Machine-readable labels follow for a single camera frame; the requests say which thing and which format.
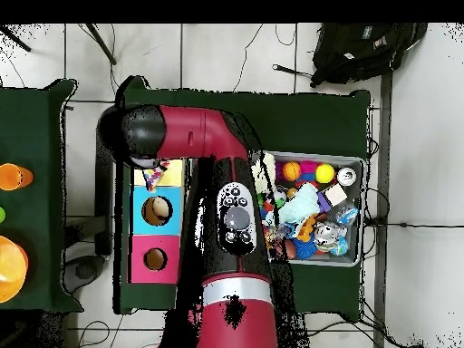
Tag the polka-dot cloth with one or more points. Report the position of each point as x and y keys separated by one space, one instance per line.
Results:
x=154 y=177

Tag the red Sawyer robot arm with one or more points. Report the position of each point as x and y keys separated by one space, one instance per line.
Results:
x=232 y=239

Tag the wooden box with three holes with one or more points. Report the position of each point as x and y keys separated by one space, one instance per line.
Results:
x=139 y=217

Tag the clear mesh bin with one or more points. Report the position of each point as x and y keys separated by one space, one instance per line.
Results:
x=333 y=259

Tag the cream yellow cloth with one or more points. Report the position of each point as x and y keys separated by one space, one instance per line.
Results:
x=265 y=172

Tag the small orange basketball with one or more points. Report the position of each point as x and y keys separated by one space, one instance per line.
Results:
x=291 y=171

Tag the mint green cloth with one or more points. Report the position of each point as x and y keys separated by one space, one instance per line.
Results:
x=301 y=204

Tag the pink spiky ball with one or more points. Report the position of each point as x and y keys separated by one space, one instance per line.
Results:
x=310 y=168

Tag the silver drink can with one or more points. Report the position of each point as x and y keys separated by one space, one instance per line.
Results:
x=326 y=235

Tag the grey round base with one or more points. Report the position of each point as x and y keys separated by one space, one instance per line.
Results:
x=83 y=272

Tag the black backpack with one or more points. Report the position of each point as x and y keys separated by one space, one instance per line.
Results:
x=362 y=51

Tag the dark green side tablecloth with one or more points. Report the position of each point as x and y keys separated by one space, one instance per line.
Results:
x=43 y=145

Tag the black tripod leg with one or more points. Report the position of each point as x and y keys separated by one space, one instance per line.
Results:
x=101 y=43
x=16 y=39

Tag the orange plastic cup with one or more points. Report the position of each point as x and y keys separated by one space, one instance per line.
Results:
x=14 y=177

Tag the small green ball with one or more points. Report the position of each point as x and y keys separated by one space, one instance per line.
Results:
x=2 y=214

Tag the orange plastic bowl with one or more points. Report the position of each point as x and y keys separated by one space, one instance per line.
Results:
x=11 y=268

